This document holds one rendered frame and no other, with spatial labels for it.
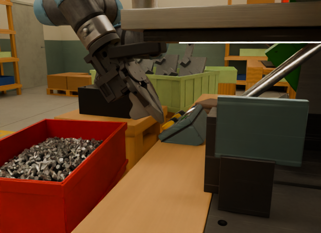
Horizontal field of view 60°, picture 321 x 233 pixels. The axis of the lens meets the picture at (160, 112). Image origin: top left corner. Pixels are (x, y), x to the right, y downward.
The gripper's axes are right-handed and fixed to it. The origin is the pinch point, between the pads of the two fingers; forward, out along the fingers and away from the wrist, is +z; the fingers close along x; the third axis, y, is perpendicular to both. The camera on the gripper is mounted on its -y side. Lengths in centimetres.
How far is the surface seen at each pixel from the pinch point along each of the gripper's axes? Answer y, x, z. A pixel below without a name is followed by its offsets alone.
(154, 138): 26, -45, 8
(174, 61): 16, -101, -18
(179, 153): -1.7, 7.2, 7.3
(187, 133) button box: -3.5, 2.3, 5.5
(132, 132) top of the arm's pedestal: 21.0, -23.6, 0.2
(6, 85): 429, -418, -215
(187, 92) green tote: 12, -74, 1
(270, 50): -24.6, 1.8, 0.3
